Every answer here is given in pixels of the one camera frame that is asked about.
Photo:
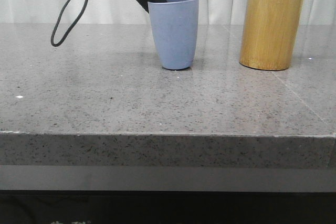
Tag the bamboo cylinder cup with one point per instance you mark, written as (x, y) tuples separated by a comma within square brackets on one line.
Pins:
[(269, 33)]

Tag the blue plastic cup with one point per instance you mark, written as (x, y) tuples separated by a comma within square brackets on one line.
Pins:
[(174, 26)]

